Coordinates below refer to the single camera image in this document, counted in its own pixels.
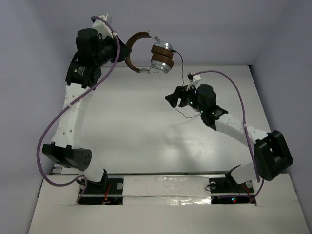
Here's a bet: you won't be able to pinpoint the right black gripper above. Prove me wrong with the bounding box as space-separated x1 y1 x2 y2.
165 82 206 114

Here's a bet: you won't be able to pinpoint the brown silver headphones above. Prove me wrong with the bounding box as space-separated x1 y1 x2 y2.
125 31 174 74

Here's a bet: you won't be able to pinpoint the thin black headphone cable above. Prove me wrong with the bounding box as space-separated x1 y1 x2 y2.
171 49 204 119

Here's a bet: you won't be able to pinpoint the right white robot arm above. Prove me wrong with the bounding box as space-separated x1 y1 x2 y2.
165 85 293 192

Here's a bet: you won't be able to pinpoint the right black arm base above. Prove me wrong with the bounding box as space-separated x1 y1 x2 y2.
205 165 255 205

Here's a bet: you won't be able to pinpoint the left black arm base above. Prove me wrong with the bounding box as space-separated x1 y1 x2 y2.
78 170 124 205

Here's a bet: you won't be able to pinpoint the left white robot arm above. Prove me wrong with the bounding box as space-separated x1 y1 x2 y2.
36 28 131 192

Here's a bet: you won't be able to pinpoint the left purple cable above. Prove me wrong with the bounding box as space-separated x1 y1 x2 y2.
36 16 121 203

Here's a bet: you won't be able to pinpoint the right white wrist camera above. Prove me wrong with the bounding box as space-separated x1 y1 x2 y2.
186 72 201 91

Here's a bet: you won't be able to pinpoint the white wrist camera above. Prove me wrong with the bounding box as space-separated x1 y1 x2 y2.
91 13 113 38
186 72 201 91

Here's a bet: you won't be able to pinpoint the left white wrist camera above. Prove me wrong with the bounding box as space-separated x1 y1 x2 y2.
91 13 113 38

